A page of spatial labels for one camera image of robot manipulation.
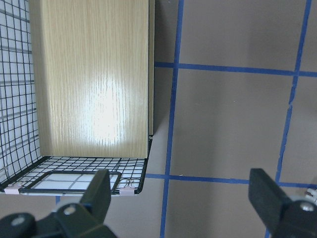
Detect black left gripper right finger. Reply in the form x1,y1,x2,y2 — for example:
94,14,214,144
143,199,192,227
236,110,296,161
248,168,317,238

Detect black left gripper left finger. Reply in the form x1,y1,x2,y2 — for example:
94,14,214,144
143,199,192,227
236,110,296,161
0,170,117,238

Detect wire basket with wood board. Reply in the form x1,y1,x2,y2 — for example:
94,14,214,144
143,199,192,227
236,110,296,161
0,0,155,195

